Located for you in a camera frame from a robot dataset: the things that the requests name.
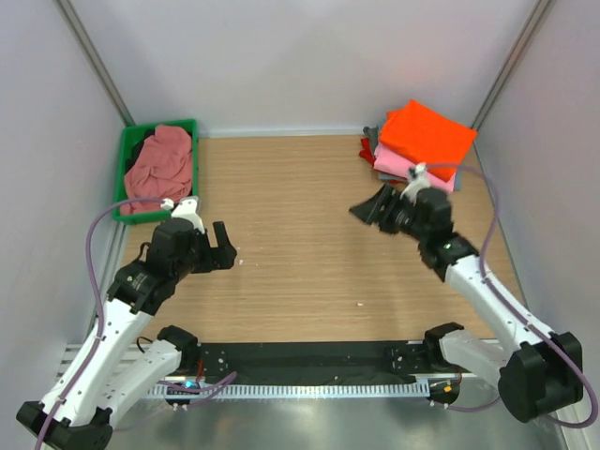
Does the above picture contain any crumpled dusty pink shirt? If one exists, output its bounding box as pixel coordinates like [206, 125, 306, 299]
[119, 124, 194, 216]

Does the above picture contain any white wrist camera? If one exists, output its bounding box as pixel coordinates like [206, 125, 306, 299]
[401, 163, 431, 203]
[160, 196, 205, 234]

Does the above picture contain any folded pink t shirt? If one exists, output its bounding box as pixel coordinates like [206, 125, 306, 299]
[374, 143, 457, 192]

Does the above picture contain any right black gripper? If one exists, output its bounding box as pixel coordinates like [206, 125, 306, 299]
[349, 181, 429, 242]

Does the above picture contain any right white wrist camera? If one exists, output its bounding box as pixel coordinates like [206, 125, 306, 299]
[401, 163, 431, 203]

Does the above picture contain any orange t shirt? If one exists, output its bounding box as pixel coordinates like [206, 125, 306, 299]
[379, 99, 477, 182]

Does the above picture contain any green plastic bin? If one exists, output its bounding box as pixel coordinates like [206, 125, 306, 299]
[111, 117, 201, 224]

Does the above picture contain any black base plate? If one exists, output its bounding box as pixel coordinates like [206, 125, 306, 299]
[200, 340, 458, 383]

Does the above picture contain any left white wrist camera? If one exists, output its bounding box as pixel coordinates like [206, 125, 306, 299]
[160, 196, 205, 234]

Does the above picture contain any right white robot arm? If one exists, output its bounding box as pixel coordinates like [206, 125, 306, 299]
[349, 185, 584, 423]

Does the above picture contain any white slotted cable duct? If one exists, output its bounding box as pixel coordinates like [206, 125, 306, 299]
[143, 380, 430, 400]

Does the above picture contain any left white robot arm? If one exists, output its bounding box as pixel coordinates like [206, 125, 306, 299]
[17, 218, 237, 449]

